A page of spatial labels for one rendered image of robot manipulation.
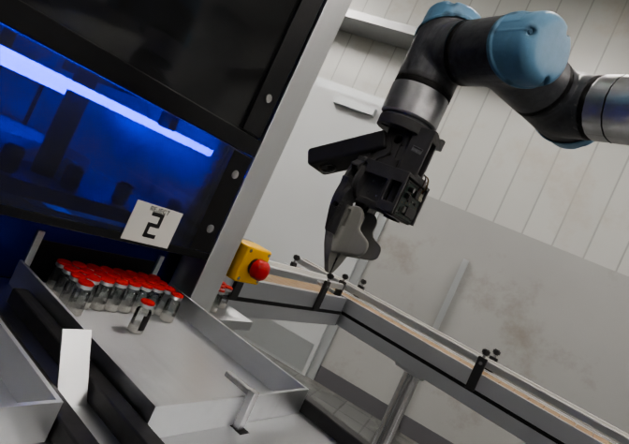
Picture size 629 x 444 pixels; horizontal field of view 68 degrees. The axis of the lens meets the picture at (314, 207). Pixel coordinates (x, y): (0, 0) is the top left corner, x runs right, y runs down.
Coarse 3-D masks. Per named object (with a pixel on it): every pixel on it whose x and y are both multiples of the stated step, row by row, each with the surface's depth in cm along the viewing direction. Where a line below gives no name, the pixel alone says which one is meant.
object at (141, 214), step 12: (144, 204) 68; (132, 216) 67; (144, 216) 68; (156, 216) 70; (168, 216) 72; (180, 216) 73; (132, 228) 67; (144, 228) 69; (168, 228) 72; (132, 240) 68; (144, 240) 70; (156, 240) 71; (168, 240) 73
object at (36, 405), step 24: (0, 336) 44; (0, 360) 43; (24, 360) 41; (0, 384) 42; (24, 384) 40; (48, 384) 39; (0, 408) 34; (24, 408) 35; (48, 408) 37; (0, 432) 34; (24, 432) 36; (48, 432) 38
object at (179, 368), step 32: (32, 288) 60; (64, 320) 54; (96, 320) 63; (128, 320) 68; (160, 320) 74; (192, 320) 78; (96, 352) 49; (128, 352) 59; (160, 352) 63; (192, 352) 67; (224, 352) 73; (256, 352) 70; (128, 384) 46; (160, 384) 54; (192, 384) 58; (224, 384) 62; (256, 384) 66; (288, 384) 65; (160, 416) 44; (192, 416) 47; (224, 416) 51; (256, 416) 56
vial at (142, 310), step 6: (138, 306) 65; (144, 306) 65; (150, 306) 65; (138, 312) 65; (144, 312) 65; (150, 312) 65; (132, 318) 65; (138, 318) 65; (132, 324) 65; (138, 324) 65; (132, 330) 64
